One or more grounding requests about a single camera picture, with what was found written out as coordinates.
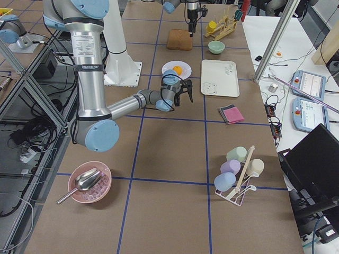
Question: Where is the black laptop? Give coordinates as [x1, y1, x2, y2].
[278, 124, 338, 220]

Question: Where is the dark green mug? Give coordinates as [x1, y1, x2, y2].
[234, 10, 243, 21]

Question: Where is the grey cloth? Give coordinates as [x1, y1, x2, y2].
[219, 104, 237, 123]

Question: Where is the green cup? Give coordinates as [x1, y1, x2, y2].
[226, 146, 247, 162]

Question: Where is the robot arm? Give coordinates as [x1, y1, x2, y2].
[43, 1, 192, 152]
[155, 0, 208, 38]

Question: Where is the lower teach pendant tablet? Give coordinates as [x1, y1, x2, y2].
[292, 97, 330, 132]

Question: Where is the aluminium frame post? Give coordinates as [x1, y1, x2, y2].
[253, 0, 300, 83]

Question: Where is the pink cloth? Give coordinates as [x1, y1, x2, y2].
[223, 107, 244, 124]

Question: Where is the white ceramic plate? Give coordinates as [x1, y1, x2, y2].
[162, 61, 192, 79]

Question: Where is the orange fruit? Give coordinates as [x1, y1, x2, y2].
[173, 66, 183, 76]

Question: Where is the small metal cylinder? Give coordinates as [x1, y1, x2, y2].
[268, 84, 279, 93]

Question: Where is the teach pendant tablet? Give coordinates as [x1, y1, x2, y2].
[291, 70, 326, 101]
[292, 97, 330, 132]

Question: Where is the metal scoop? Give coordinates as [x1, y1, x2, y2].
[56, 168, 102, 205]

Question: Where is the blue cup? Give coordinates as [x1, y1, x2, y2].
[214, 172, 236, 192]

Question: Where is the pink grabber stick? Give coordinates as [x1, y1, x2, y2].
[269, 74, 338, 113]

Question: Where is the red cylinder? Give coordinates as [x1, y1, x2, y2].
[242, 0, 251, 16]

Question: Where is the wooden cutting board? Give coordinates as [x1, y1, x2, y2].
[166, 29, 193, 51]

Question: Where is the wooden dish rack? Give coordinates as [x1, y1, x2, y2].
[204, 8, 238, 41]

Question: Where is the white cup rack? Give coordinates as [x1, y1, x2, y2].
[215, 146, 259, 206]

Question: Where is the pink bowl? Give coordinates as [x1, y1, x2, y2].
[68, 161, 112, 204]

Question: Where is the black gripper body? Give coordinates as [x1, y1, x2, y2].
[175, 79, 193, 96]
[186, 3, 208, 25]

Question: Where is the green ceramic bowl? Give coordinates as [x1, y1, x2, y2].
[208, 41, 226, 55]

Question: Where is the upper teach pendant tablet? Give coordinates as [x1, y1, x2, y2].
[291, 70, 326, 101]

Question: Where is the yellow mug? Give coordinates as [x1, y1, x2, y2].
[206, 21, 217, 33]

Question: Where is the cream bear serving tray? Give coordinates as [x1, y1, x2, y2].
[201, 59, 240, 97]

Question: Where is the beige cup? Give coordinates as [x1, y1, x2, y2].
[246, 159, 264, 175]

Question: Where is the fried egg toy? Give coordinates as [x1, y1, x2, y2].
[273, 51, 283, 58]

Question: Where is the purple cup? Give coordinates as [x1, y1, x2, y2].
[220, 159, 241, 175]

